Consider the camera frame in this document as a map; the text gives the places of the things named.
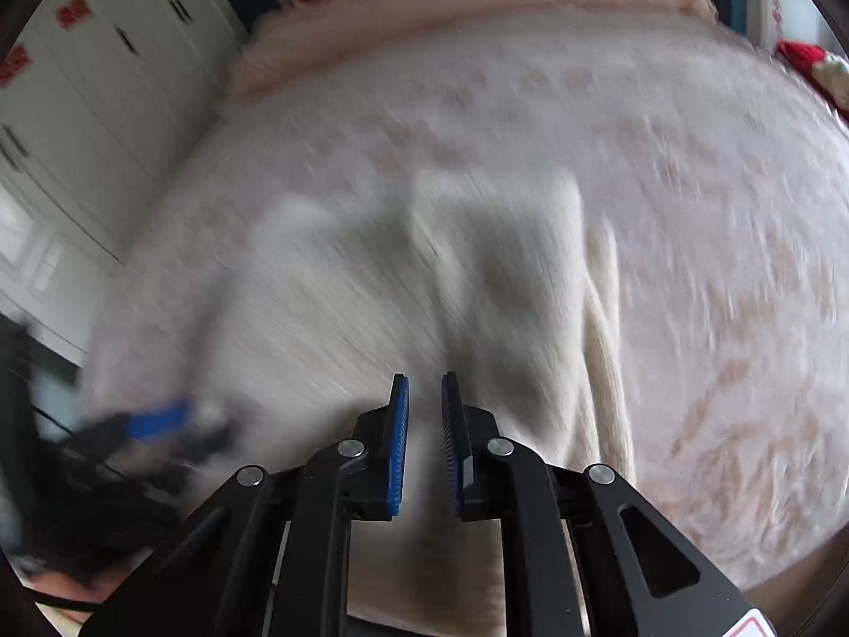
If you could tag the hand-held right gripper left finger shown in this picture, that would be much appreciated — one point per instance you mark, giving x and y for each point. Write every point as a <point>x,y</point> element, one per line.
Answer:
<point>398,451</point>

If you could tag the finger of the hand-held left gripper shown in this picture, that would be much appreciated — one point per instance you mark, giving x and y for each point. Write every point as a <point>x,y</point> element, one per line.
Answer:
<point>159,419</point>

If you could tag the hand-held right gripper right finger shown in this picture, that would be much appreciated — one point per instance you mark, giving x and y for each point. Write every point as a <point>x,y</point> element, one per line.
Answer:
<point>451,451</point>

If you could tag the cream sweater with black hearts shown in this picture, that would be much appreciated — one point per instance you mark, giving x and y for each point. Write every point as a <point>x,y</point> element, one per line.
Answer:
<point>371,292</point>

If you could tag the red and white clothes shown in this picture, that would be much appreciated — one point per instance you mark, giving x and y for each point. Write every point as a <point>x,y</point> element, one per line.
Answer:
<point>806,56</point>

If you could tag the white wardrobe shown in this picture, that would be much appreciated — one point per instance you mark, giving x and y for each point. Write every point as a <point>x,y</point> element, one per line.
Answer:
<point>99,113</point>

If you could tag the bed with floral sheet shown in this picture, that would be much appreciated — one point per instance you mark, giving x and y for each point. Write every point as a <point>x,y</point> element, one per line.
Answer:
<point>696,212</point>

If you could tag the red paper decoration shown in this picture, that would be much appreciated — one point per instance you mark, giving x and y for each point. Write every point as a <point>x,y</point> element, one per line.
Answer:
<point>73,13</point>
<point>13,63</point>

